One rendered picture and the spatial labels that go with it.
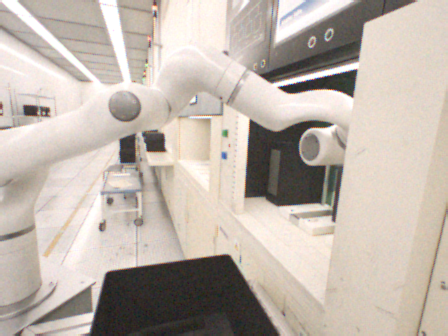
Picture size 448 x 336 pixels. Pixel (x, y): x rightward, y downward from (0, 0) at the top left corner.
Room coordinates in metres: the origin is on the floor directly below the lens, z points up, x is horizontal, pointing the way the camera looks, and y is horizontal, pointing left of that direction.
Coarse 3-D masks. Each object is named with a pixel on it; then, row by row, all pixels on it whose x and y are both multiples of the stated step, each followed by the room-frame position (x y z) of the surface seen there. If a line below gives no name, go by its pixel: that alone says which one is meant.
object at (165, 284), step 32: (224, 256) 0.52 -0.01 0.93; (128, 288) 0.45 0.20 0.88; (160, 288) 0.47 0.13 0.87; (192, 288) 0.49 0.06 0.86; (224, 288) 0.52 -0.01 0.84; (96, 320) 0.33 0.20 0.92; (128, 320) 0.45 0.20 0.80; (160, 320) 0.47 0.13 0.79; (192, 320) 0.47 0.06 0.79; (224, 320) 0.50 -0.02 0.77; (256, 320) 0.37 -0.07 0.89
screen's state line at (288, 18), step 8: (312, 0) 0.58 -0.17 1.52; (320, 0) 0.55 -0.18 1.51; (328, 0) 0.53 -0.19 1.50; (296, 8) 0.63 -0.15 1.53; (304, 8) 0.60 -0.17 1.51; (312, 8) 0.58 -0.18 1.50; (288, 16) 0.66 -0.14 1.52; (296, 16) 0.63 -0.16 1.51; (304, 16) 0.60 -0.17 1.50; (280, 24) 0.69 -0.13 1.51; (288, 24) 0.66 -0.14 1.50
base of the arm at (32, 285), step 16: (16, 240) 0.53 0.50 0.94; (32, 240) 0.57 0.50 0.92; (0, 256) 0.51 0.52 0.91; (16, 256) 0.53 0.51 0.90; (32, 256) 0.56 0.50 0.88; (0, 272) 0.51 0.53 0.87; (16, 272) 0.52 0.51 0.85; (32, 272) 0.56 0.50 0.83; (48, 272) 0.64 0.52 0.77; (0, 288) 0.50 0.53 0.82; (16, 288) 0.52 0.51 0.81; (32, 288) 0.55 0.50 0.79; (48, 288) 0.57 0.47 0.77; (0, 304) 0.50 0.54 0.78; (16, 304) 0.51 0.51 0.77; (32, 304) 0.52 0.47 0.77
